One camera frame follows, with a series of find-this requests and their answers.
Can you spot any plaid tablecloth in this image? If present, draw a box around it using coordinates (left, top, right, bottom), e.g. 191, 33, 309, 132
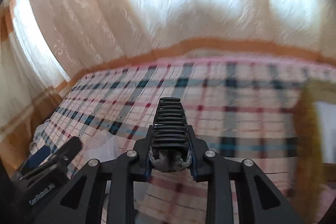
28, 56, 336, 224

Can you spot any white paper tray liner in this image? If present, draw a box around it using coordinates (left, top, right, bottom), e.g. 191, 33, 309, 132
315, 101, 336, 164

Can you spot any gold metal tray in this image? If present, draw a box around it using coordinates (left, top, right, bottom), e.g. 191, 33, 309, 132
291, 80, 335, 223

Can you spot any translucent plastic box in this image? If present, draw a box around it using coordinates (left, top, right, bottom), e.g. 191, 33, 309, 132
83, 130, 121, 162

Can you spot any cream orange patterned curtain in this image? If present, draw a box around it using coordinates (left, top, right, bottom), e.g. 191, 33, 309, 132
1, 0, 335, 173

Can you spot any grey patterned cloth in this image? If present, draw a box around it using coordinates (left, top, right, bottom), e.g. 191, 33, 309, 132
29, 119, 54, 155

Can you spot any black hair clip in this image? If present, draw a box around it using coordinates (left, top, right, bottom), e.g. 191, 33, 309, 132
149, 97, 192, 172

